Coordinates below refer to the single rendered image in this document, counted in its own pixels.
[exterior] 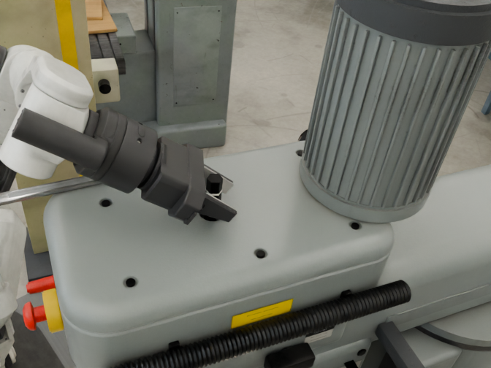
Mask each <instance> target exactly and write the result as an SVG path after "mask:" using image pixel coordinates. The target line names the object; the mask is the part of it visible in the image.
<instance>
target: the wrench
mask: <svg viewBox="0 0 491 368"><path fill-rule="evenodd" d="M99 184H102V183H99V182H97V181H95V180H92V179H90V178H88V177H85V176H81V177H74V178H70V179H67V180H60V181H56V182H52V183H46V184H42V185H35V186H31V187H28V188H21V189H18V190H14V191H8V192H4V193H0V206H2V205H5V204H11V203H15V202H21V201H25V200H29V199H35V198H39V197H42V196H49V195H52V194H56V193H62V192H66V191H72V190H76V189H79V188H86V187H89V186H93V185H99Z"/></svg>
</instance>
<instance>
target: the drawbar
mask: <svg viewBox="0 0 491 368"><path fill-rule="evenodd" d="M222 185H223V177H222V176H221V175H220V174H210V175H209V176H208V177H207V184H206V190H207V191H208V192H209V193H210V194H219V193H220V192H221V190H222ZM221 193H222V192H221ZM221 193H220V194H219V196H214V197H216V198H217V199H219V200H221ZM204 219H205V220H207V221H219V219H216V218H212V217H209V216H206V215H205V218H204Z"/></svg>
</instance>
